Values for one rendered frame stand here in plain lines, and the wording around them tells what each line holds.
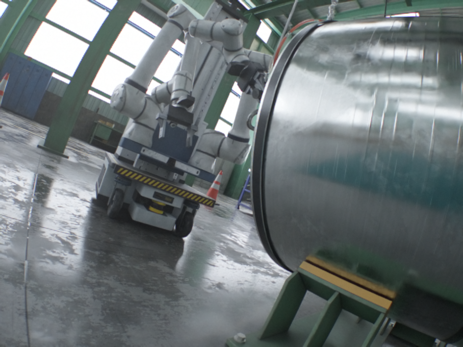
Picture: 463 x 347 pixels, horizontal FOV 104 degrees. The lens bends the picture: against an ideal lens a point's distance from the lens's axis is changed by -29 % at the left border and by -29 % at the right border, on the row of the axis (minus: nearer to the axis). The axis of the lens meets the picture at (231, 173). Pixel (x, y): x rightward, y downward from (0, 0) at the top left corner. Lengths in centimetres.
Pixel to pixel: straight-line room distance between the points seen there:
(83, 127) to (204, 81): 871
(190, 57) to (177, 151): 65
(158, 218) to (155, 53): 96
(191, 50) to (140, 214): 99
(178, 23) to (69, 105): 230
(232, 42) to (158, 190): 90
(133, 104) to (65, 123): 217
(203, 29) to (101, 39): 271
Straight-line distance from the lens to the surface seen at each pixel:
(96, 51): 369
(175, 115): 108
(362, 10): 1554
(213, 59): 203
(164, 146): 173
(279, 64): 80
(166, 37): 154
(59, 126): 355
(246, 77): 107
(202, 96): 188
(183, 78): 118
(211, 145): 168
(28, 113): 985
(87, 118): 1039
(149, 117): 154
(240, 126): 161
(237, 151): 163
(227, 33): 108
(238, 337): 78
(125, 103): 145
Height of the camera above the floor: 43
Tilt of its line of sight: 3 degrees up
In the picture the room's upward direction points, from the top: 21 degrees clockwise
